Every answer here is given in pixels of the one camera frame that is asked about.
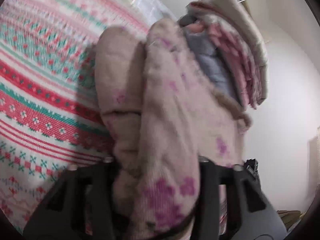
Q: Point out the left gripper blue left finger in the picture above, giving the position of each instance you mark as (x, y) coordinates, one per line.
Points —
(78, 206)

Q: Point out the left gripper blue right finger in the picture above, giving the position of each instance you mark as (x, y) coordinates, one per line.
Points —
(231, 205)

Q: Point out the floral quilted padded jacket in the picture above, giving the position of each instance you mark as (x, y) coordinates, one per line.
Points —
(163, 113)

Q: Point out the patterned pink green blanket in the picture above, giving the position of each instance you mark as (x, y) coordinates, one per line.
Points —
(49, 111)

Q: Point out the pink folded quilt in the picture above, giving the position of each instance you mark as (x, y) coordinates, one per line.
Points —
(235, 50)

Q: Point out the grey folded blanket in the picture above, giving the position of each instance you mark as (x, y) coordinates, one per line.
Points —
(210, 59)

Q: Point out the beige folded quilt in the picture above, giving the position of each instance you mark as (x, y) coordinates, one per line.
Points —
(245, 25)

